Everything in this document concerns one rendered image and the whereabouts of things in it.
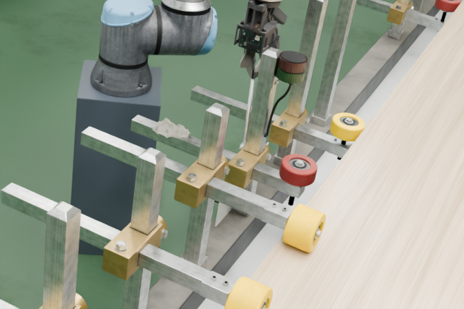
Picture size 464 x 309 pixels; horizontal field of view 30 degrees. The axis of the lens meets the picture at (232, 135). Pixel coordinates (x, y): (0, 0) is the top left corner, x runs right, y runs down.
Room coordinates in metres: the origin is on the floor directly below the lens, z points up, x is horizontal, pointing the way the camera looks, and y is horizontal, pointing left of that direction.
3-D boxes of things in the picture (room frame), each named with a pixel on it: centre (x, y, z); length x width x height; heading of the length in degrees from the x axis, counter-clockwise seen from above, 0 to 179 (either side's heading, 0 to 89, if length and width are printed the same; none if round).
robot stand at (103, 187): (2.35, 0.37, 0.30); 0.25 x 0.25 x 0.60; 8
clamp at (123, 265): (1.17, 0.13, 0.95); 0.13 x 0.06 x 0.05; 159
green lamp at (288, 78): (1.65, -0.10, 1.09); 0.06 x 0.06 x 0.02
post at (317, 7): (1.90, -0.15, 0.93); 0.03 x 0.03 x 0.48; 69
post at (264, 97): (1.66, -0.06, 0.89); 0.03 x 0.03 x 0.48; 69
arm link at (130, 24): (2.35, 0.36, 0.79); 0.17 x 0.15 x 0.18; 110
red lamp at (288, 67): (1.65, -0.10, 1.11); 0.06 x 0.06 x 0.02
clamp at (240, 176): (1.64, -0.05, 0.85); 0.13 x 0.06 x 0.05; 159
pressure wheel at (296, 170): (1.58, -0.16, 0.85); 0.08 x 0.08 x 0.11
